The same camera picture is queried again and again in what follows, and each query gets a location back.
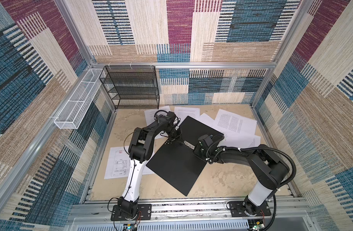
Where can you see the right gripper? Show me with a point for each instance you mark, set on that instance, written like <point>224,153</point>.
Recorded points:
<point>196,151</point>

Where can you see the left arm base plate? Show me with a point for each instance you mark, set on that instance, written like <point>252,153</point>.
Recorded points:
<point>139,212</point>

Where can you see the white wire mesh basket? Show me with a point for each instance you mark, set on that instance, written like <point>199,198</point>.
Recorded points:
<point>73,112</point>

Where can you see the blank-side white sheet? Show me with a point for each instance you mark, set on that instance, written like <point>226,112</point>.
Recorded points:
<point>208,121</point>

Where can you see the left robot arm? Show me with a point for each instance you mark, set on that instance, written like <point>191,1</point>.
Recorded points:
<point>140,151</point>

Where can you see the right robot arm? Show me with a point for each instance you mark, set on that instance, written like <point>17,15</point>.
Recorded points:
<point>272,168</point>

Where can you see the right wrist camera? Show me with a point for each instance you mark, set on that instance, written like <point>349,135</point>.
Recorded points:
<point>205,141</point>

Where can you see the black wire mesh shelf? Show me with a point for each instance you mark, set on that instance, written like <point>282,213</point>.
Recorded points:
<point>131,86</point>

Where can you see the orange black file folder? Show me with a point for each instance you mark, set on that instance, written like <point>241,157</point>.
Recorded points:
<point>176,163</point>

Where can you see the white paper technical drawing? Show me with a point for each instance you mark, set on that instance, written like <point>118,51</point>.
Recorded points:
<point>118,164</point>

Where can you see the far right printed sheet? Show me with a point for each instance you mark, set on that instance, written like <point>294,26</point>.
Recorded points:
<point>235,123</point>

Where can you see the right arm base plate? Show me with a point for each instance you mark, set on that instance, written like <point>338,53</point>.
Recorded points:
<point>248,209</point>

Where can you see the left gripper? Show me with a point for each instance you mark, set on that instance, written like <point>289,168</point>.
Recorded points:
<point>179,137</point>

